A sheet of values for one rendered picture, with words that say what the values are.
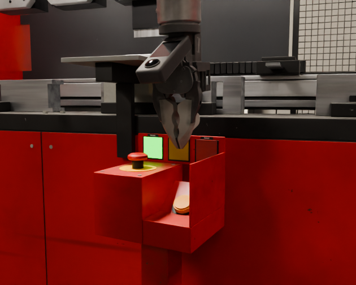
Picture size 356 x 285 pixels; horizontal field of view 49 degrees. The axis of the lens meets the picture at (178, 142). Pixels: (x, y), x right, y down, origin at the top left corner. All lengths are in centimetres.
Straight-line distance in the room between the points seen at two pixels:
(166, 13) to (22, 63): 136
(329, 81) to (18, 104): 87
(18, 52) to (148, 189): 136
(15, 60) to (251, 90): 112
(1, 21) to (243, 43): 103
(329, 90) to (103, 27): 106
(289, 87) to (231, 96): 29
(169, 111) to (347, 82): 45
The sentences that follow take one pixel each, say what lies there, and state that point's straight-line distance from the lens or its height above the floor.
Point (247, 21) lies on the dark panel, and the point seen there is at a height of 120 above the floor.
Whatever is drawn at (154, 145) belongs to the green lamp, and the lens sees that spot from 83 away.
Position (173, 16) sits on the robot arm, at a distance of 66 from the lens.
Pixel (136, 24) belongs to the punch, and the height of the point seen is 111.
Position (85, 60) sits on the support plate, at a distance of 84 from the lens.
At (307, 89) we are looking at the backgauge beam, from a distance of 122.
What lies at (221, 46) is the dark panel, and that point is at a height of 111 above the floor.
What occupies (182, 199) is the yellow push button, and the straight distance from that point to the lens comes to 73.
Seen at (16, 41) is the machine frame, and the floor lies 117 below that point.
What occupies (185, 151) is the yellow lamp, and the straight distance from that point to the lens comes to 80.
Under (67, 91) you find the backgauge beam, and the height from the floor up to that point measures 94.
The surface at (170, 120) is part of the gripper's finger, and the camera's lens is 68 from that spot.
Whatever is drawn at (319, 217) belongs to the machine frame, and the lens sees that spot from 88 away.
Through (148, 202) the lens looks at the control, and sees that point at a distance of 71.
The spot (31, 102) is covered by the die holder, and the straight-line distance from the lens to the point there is 124.
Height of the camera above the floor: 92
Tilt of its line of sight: 6 degrees down
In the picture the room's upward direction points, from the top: straight up
